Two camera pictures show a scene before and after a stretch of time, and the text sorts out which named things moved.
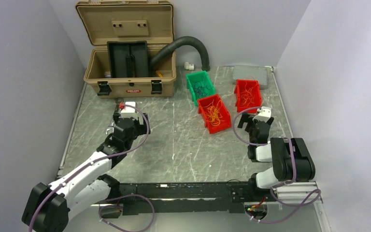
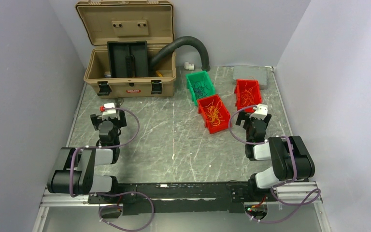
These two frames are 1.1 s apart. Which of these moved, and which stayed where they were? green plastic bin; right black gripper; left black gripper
Moved: left black gripper
Stayed: green plastic bin; right black gripper
